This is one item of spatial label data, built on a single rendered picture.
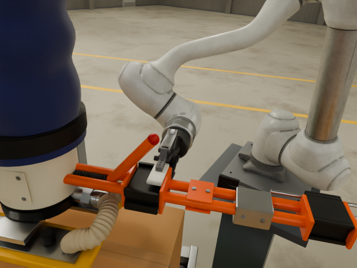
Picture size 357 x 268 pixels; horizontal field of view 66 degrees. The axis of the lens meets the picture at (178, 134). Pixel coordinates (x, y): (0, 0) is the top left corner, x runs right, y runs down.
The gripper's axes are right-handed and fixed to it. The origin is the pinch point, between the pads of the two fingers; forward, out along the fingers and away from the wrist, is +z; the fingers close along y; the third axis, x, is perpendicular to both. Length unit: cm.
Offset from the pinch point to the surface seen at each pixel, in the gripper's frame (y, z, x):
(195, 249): 57, -33, -9
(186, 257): 59, -30, -6
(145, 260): 23.3, 0.3, 2.2
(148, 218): 23.2, -12.9, 5.4
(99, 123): 117, -230, 129
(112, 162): 117, -160, 83
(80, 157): 32, -48, 46
